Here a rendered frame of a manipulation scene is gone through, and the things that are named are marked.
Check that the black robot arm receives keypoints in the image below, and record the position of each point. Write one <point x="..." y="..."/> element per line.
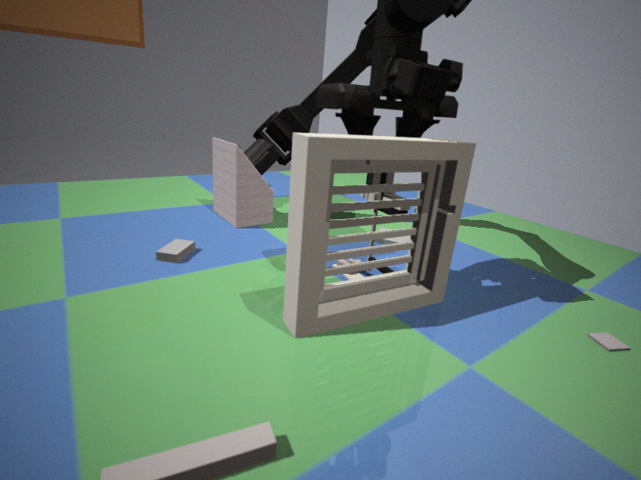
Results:
<point x="416" y="78"/>

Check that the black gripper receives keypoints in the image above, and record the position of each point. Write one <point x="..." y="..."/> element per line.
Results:
<point x="358" y="102"/>

